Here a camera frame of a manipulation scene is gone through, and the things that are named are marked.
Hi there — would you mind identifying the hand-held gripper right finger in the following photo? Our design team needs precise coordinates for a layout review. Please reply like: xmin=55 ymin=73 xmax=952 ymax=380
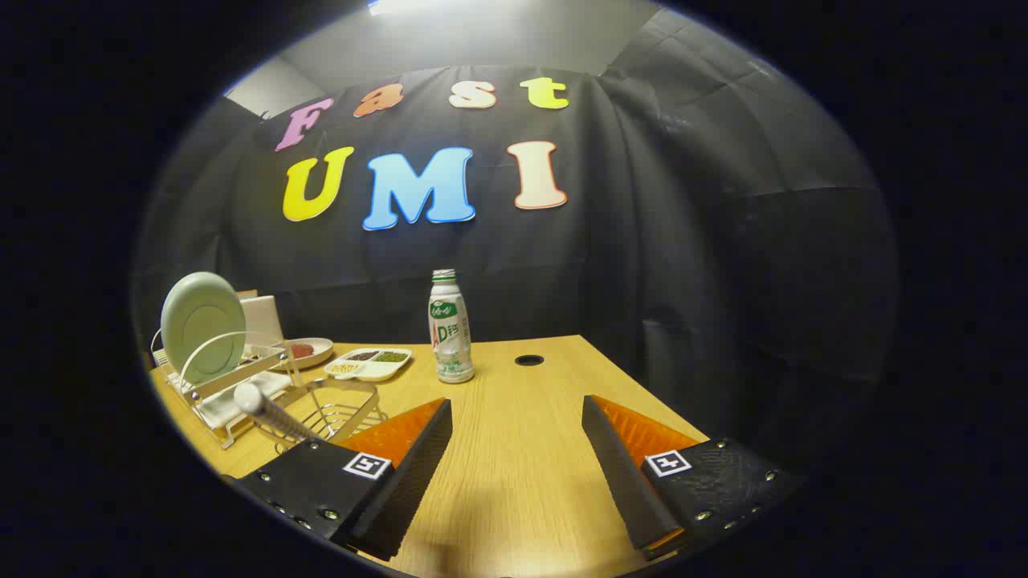
xmin=581 ymin=394 xmax=806 ymax=561

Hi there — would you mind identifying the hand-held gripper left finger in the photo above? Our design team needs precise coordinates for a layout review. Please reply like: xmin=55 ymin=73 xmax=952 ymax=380
xmin=233 ymin=397 xmax=453 ymax=561

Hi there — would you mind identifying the metal wire basket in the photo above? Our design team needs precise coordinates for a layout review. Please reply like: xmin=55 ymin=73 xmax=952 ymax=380
xmin=269 ymin=377 xmax=388 ymax=455

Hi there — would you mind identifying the metal spoon with ribbed handle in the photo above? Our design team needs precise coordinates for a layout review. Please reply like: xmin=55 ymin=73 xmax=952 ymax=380
xmin=234 ymin=382 xmax=324 ymax=444

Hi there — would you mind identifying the white wire dish rack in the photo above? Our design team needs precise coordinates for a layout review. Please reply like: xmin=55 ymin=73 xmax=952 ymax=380
xmin=150 ymin=325 xmax=300 ymax=449

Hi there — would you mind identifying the pale green plate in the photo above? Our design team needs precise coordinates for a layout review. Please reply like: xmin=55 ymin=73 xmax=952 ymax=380
xmin=161 ymin=271 xmax=247 ymax=385

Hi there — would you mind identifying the beige round plate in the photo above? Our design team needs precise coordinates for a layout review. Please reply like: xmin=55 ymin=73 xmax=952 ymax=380
xmin=281 ymin=337 xmax=334 ymax=371

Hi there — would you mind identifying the white divided tray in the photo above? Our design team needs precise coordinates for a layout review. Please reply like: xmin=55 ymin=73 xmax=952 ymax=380
xmin=324 ymin=347 xmax=413 ymax=383

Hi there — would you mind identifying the white drink bottle green label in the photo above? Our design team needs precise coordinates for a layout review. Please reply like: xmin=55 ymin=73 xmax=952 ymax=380
xmin=428 ymin=269 xmax=475 ymax=385

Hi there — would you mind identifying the white toaster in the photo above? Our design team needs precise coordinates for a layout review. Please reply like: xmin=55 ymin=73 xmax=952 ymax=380
xmin=241 ymin=295 xmax=284 ymax=348

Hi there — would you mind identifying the black backdrop cloth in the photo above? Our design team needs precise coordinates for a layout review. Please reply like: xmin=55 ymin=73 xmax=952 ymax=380
xmin=133 ymin=8 xmax=899 ymax=482

